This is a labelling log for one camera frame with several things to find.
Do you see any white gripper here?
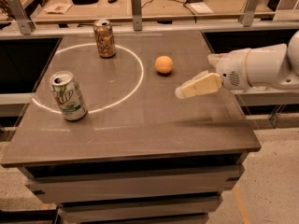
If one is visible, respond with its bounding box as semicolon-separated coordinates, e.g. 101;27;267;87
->
175;49;250;99

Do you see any orange fruit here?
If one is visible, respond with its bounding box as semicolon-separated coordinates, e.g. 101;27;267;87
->
155;56;173;74

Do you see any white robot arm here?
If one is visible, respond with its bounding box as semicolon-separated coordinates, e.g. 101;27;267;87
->
175;31;299;99

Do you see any brown gold soda can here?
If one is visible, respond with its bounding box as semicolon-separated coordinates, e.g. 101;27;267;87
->
93;20;116;58

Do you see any white green 7up can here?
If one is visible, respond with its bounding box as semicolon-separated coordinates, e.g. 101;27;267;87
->
49;71;88;121

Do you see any white paper sheet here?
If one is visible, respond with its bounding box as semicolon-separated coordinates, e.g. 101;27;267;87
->
190;2;213;14

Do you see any grey drawer cabinet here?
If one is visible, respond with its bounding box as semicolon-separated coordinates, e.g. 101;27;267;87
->
23;154;244;224

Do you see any black object on bench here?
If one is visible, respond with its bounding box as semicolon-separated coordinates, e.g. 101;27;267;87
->
72;0;99;5

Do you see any brown paper packet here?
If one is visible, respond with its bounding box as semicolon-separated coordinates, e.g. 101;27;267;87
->
45;3;72;14

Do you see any wooden workbench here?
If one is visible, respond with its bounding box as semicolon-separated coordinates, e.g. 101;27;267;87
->
31;0;277;25

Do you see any right metal bracket post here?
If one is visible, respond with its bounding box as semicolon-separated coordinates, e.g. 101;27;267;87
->
239;0;259;27

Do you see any metal bracket post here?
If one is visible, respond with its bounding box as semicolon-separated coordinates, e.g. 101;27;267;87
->
7;0;35;35
131;0;142;31
239;0;259;27

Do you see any middle metal bracket post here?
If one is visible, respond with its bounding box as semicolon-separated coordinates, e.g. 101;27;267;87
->
131;0;142;31

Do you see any left metal bracket post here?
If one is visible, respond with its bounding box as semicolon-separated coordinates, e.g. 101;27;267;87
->
7;0;35;35

